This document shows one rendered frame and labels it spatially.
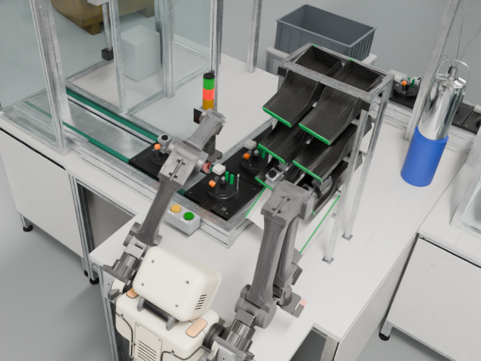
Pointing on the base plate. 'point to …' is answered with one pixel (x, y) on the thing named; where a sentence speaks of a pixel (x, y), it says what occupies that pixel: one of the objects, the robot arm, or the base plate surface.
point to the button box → (177, 218)
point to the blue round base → (422, 160)
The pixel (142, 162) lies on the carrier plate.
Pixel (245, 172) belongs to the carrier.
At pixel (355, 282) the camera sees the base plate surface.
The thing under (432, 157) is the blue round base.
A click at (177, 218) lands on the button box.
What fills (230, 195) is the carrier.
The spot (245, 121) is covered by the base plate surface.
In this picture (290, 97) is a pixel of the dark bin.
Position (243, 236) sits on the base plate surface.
